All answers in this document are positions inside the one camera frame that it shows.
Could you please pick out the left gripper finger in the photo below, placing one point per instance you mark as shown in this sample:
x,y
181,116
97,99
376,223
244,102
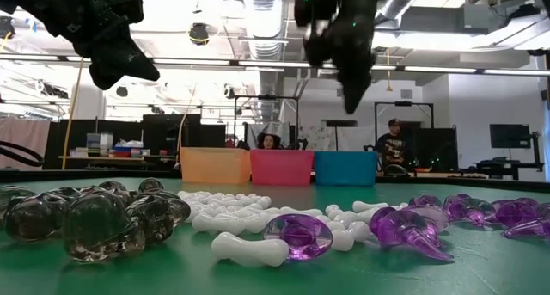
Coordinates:
x,y
103,73
131,63

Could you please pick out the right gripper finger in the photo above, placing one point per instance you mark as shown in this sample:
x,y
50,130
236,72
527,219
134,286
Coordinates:
x,y
354,88

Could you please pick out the blue plastic bin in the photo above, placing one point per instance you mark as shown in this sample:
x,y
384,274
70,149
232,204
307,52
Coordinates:
x,y
346,169

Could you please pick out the pink plastic bin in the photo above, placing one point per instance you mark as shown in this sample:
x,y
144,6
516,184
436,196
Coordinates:
x,y
281,168

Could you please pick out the orange plastic bin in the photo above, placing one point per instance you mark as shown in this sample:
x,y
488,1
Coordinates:
x,y
215,166

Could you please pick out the black screen on stand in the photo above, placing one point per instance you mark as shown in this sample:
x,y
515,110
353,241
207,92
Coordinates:
x,y
341,123

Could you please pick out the clear plastic storage box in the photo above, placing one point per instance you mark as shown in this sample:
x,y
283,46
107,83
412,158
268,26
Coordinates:
x,y
99,141

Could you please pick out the person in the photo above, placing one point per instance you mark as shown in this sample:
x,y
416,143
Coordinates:
x,y
268,141
391,146

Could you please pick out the round black ceiling device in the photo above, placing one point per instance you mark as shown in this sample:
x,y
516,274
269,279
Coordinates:
x,y
199,35

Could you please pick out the blue and red box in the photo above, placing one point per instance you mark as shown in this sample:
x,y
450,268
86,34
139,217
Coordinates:
x,y
124,152

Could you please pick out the wooden shelf board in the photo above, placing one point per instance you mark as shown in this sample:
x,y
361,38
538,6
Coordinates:
x,y
73,157

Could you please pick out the pink curtain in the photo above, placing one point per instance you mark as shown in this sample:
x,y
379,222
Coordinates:
x,y
26,133

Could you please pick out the small white plastic bone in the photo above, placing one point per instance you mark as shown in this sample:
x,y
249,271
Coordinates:
x,y
342,240
249,248
194,211
369,206
360,231
217,223
301,211

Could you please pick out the black computer monitor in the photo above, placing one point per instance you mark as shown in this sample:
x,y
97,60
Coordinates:
x,y
509,136

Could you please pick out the black office desk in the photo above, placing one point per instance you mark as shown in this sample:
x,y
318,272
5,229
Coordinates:
x,y
502,165

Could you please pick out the black monitor stand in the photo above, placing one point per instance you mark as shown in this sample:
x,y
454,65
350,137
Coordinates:
x,y
537,149

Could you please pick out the green table mat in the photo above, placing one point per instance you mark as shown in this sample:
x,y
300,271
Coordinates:
x,y
472,269

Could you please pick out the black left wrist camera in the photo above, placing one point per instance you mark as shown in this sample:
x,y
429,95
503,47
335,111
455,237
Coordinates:
x,y
122,4

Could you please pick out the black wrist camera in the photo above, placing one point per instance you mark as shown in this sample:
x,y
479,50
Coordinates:
x,y
315,2
122,4

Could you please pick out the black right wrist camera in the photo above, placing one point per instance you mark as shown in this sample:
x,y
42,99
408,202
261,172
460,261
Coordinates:
x,y
315,2

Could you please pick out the black metal rig frame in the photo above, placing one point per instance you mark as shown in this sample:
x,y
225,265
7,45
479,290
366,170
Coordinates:
x,y
266,97
404,103

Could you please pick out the silver ceiling air duct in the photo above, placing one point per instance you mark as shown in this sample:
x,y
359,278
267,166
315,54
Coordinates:
x,y
401,0
263,24

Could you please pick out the black partition wall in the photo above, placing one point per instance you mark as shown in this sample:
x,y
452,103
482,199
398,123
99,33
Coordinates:
x,y
172,129

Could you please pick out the long ceiling light rail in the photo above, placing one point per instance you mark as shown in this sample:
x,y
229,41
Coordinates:
x,y
275,64

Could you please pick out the grey cloth on frame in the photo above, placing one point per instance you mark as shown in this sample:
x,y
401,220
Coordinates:
x,y
275,129

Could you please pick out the black table frame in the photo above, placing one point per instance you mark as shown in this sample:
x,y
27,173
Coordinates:
x,y
56,176

